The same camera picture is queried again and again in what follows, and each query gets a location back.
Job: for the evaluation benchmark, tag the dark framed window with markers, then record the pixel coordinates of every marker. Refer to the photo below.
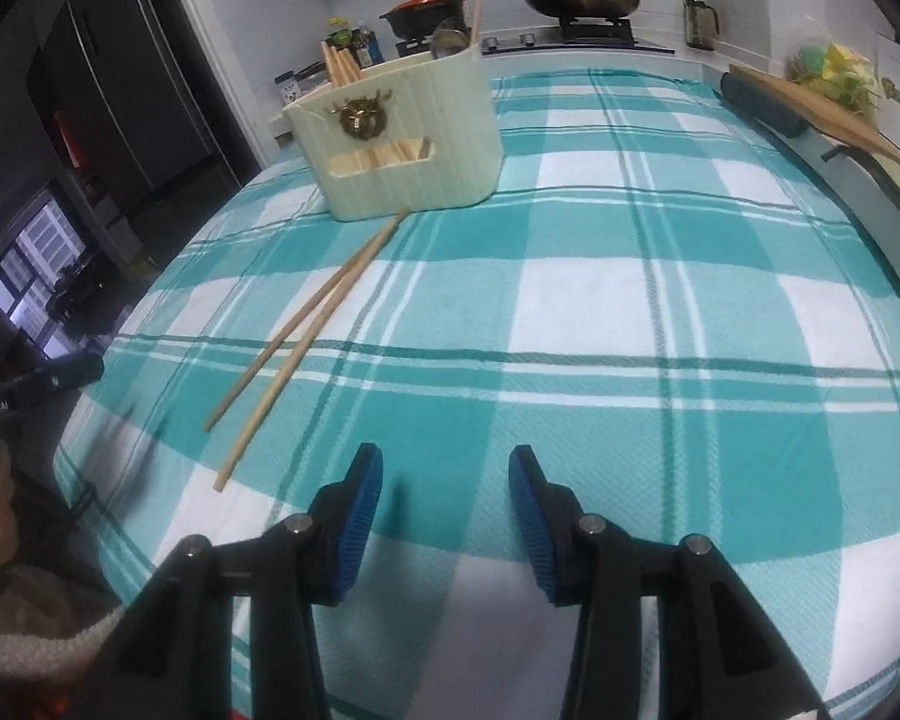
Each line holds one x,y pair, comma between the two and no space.
34,270

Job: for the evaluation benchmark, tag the green-labelled condiment jar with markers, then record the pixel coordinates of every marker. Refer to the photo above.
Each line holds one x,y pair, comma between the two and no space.
339,36

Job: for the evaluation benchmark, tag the white spice container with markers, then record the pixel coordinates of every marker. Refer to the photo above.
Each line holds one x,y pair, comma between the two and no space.
286,87

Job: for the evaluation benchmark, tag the teal plaid tablecloth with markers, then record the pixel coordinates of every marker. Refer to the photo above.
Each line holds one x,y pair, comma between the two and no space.
607,315

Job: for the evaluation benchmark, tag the blue-labelled condiment bottle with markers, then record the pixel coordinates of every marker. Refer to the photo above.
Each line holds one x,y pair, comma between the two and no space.
369,45

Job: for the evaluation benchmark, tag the wooden cutting board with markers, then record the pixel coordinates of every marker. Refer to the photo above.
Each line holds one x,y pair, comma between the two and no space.
817,112

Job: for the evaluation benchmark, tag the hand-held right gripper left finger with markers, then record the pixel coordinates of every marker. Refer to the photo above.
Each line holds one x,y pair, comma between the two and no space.
356,525

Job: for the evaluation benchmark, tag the black pot with red lid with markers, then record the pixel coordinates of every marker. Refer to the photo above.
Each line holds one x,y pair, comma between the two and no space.
424,13

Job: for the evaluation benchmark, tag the bag of yellow-green sponges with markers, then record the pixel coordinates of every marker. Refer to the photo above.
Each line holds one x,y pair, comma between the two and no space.
832,75

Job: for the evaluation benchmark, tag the black gas stove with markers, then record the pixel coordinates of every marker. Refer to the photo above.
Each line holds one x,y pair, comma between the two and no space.
570,34

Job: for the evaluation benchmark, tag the black-rimmed drain tray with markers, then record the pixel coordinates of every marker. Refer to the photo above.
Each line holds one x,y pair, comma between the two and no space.
881,180

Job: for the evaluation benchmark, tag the glass french press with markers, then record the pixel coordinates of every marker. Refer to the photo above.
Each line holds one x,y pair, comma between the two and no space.
699,21

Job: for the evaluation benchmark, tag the cream ribbed utensil holder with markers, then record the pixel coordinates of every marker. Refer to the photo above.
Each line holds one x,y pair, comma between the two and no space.
435,135

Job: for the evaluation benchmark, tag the white knife block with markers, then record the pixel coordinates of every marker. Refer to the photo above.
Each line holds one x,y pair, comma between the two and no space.
894,82

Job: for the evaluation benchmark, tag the dark refrigerator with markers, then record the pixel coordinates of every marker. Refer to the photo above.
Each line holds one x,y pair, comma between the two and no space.
127,67

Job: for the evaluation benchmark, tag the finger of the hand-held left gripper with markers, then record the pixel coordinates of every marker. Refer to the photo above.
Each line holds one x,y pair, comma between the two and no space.
79,370

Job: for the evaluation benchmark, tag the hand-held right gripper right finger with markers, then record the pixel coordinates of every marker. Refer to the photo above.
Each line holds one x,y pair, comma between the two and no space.
532,532

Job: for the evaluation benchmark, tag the dark green rolled cloth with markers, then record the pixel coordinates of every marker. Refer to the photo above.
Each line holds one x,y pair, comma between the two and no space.
765,106

